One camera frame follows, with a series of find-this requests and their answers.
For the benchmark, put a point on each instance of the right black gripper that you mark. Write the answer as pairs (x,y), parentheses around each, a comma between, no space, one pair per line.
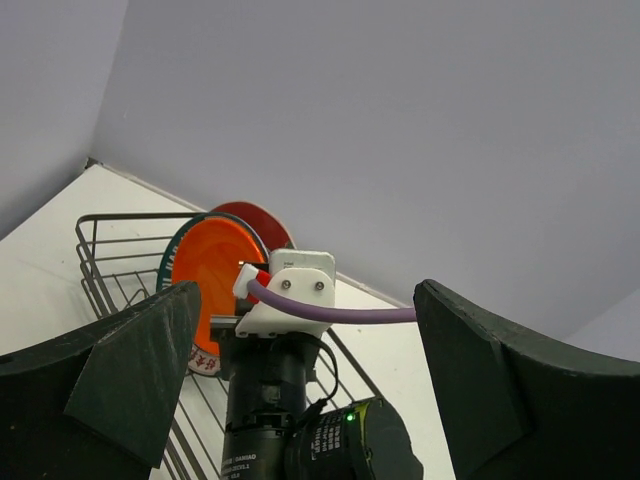
(267,377)

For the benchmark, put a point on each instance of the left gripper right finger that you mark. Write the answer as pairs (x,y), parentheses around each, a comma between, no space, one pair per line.
(517,404)

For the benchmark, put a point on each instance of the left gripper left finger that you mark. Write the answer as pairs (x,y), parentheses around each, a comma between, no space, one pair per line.
(98,402)

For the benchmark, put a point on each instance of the white plate teal rim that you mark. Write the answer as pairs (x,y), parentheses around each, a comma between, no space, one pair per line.
(201,362)

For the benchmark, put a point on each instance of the orange plate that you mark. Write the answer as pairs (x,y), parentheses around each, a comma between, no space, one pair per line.
(210,254)

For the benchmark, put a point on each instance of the red teal flower plate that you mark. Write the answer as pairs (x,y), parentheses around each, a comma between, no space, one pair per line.
(272,231)

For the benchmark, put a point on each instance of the wire dish rack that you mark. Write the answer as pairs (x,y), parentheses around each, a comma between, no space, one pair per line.
(131,381)

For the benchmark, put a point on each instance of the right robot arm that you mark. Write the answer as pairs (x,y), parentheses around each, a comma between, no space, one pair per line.
(271,431)

